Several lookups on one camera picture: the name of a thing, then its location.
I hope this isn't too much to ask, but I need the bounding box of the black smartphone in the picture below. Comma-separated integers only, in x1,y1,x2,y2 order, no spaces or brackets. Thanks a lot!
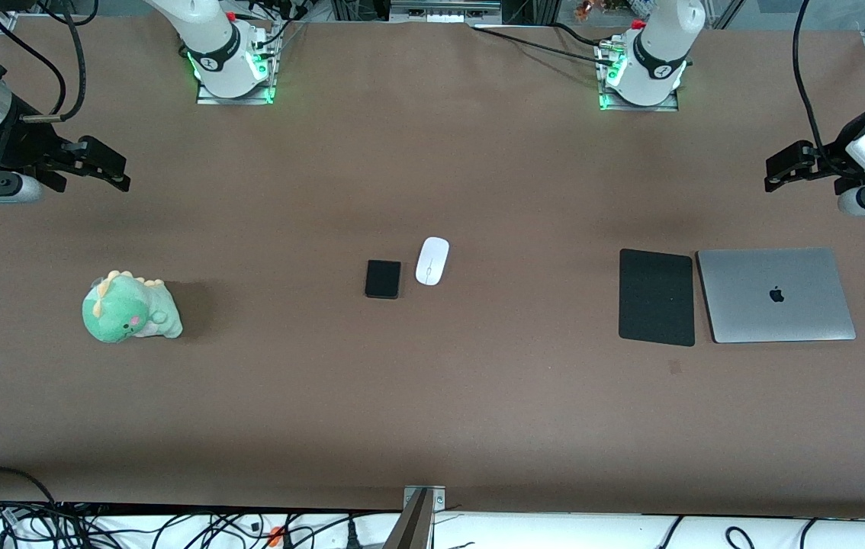
365,260,402,300

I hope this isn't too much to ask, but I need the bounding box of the white computer mouse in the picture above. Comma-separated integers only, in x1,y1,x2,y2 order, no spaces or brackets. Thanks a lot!
415,236,450,287

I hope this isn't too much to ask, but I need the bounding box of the black mouse pad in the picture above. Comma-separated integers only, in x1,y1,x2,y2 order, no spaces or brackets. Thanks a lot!
619,249,696,348

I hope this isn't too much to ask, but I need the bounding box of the silver laptop with apple logo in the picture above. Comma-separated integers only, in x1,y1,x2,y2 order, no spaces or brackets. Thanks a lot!
696,247,857,344

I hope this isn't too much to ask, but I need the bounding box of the green dinosaur plush toy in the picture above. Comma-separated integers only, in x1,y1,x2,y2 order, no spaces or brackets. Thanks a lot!
82,270,184,344

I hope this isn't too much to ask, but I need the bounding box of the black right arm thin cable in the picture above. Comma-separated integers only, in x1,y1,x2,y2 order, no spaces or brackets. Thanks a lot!
0,8,69,117

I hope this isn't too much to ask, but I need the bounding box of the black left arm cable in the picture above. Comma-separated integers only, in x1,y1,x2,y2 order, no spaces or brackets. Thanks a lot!
793,0,847,181

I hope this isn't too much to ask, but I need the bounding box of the black right arm plug cable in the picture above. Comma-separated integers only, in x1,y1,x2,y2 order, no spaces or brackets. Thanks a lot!
21,0,90,124

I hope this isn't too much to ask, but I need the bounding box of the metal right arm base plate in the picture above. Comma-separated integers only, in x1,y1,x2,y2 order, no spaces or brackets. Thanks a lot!
196,72,275,106

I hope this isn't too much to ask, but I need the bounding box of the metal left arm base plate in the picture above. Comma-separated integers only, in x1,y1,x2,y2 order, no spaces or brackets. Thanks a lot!
598,80,682,113

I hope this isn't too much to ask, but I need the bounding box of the short black base cable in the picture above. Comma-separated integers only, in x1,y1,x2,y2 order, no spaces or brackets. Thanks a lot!
551,21,613,48

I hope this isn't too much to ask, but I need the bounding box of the long black base cable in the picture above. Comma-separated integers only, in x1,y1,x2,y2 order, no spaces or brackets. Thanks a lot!
469,27,610,68

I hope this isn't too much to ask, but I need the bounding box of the black tangled floor cable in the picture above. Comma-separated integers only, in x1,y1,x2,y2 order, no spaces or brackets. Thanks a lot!
150,512,269,549

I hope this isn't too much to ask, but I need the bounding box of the silver aluminium rail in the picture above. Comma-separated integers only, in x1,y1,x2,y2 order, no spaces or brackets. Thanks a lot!
391,0,503,24

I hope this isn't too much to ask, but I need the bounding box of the silver bracket plate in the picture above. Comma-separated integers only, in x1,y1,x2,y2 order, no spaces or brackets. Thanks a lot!
403,485,447,513

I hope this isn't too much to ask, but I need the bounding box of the grey metal post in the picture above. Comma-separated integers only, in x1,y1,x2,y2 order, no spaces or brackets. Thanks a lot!
381,490,434,549

